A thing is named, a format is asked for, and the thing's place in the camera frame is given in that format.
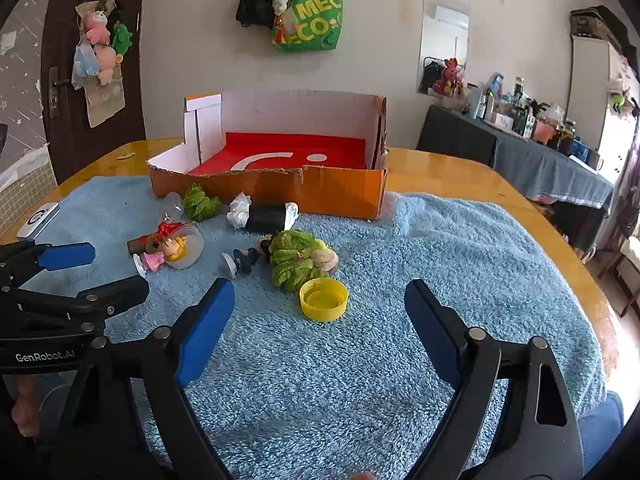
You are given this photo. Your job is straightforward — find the green tote bag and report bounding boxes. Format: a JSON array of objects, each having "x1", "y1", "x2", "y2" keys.
[{"x1": 271, "y1": 0, "x2": 346, "y2": 54}]

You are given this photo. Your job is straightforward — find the dark suitcase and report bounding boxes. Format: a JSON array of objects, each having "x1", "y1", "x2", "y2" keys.
[{"x1": 570, "y1": 5, "x2": 638, "y2": 56}]

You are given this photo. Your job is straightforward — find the green plush toy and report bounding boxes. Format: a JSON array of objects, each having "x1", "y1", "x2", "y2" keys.
[{"x1": 111, "y1": 21, "x2": 135, "y2": 57}]

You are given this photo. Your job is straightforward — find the side table with grey cloth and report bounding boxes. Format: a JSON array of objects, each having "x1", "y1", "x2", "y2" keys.
[{"x1": 416, "y1": 105, "x2": 616, "y2": 251}]

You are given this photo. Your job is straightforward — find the person's left hand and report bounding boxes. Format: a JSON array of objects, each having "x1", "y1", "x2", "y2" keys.
[{"x1": 10, "y1": 375, "x2": 43, "y2": 438}]

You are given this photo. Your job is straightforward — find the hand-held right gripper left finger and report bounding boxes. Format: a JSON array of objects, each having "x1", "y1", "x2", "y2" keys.
[{"x1": 50, "y1": 277, "x2": 236, "y2": 480}]

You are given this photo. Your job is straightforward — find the white flat device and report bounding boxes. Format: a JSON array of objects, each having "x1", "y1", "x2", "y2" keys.
[{"x1": 16, "y1": 201, "x2": 61, "y2": 239}]

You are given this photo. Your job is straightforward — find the metal door handle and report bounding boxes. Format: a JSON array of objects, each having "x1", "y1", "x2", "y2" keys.
[{"x1": 48, "y1": 66, "x2": 71, "y2": 120}]

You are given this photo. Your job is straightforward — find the orange cardboard box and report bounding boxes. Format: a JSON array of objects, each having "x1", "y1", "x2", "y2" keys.
[{"x1": 146, "y1": 90, "x2": 388, "y2": 221}]

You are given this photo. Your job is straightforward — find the yellow plastic lid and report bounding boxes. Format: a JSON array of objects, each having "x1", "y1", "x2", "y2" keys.
[{"x1": 299, "y1": 279, "x2": 349, "y2": 322}]

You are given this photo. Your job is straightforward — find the small green knitted toy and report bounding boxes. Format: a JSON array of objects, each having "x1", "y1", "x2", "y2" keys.
[{"x1": 182, "y1": 183, "x2": 223, "y2": 223}]

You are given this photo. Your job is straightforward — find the black roll with white tissue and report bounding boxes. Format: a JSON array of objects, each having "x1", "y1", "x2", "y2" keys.
[{"x1": 226, "y1": 191, "x2": 301, "y2": 234}]

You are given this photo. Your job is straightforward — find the dark brown door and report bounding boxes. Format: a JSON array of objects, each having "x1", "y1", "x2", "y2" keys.
[{"x1": 42, "y1": 0, "x2": 151, "y2": 186}]

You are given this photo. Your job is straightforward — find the cluster of bottles and boxes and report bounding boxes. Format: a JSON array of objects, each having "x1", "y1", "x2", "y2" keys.
[{"x1": 462, "y1": 72, "x2": 606, "y2": 171}]

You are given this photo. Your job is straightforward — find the yellow-haired doll figurine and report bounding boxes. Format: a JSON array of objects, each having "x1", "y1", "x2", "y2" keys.
[{"x1": 132, "y1": 232, "x2": 188, "y2": 277}]

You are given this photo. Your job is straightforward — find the person's blue jeans leg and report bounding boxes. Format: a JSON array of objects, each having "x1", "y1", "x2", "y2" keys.
[{"x1": 575, "y1": 390, "x2": 626, "y2": 480}]

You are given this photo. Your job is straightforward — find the green hanging plush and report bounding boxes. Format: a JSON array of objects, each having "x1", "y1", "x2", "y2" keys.
[{"x1": 605, "y1": 77, "x2": 640, "y2": 118}]

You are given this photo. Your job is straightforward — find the wooden stool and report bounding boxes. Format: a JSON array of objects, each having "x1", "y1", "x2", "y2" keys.
[{"x1": 580, "y1": 235, "x2": 640, "y2": 318}]

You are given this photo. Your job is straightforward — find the plush toys on door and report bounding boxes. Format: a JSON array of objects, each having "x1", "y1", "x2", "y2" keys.
[{"x1": 75, "y1": 2, "x2": 127, "y2": 128}]

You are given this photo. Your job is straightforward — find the clear round plastic lid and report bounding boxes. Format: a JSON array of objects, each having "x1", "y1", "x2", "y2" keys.
[{"x1": 160, "y1": 220, "x2": 206, "y2": 271}]

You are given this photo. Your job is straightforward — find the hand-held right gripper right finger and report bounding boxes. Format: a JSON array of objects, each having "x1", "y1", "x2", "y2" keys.
[{"x1": 404, "y1": 279, "x2": 586, "y2": 480}]

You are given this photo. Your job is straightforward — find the black-eared mouse figurine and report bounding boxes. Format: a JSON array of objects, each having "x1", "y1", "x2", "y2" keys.
[{"x1": 221, "y1": 235, "x2": 273, "y2": 279}]

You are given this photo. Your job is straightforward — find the blue fluffy towel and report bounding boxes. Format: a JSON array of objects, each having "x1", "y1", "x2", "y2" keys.
[{"x1": 20, "y1": 175, "x2": 608, "y2": 480}]

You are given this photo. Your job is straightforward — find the wooden stick with red tassel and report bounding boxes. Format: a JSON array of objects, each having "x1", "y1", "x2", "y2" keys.
[{"x1": 127, "y1": 222, "x2": 176, "y2": 256}]

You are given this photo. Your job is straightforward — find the white wardrobe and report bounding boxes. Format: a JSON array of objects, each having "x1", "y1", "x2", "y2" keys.
[{"x1": 567, "y1": 37, "x2": 640, "y2": 186}]

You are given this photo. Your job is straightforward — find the red plush toy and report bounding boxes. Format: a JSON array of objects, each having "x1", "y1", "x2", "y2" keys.
[{"x1": 432, "y1": 57, "x2": 466, "y2": 98}]

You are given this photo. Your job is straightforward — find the wall mirror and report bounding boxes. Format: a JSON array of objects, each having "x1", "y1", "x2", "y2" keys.
[{"x1": 416, "y1": 0, "x2": 472, "y2": 96}]

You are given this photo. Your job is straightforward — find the large green knitted toy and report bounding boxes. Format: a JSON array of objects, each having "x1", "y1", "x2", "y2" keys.
[{"x1": 257, "y1": 229, "x2": 340, "y2": 291}]

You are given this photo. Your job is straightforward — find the pink plush toy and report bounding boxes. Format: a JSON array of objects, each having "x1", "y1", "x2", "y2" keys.
[
  {"x1": 94, "y1": 45, "x2": 123, "y2": 87},
  {"x1": 82, "y1": 10, "x2": 112, "y2": 46}
]

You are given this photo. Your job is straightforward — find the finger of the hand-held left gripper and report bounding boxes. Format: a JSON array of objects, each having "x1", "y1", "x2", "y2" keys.
[
  {"x1": 0, "y1": 240, "x2": 97, "y2": 286},
  {"x1": 0, "y1": 275, "x2": 151, "y2": 333}
]

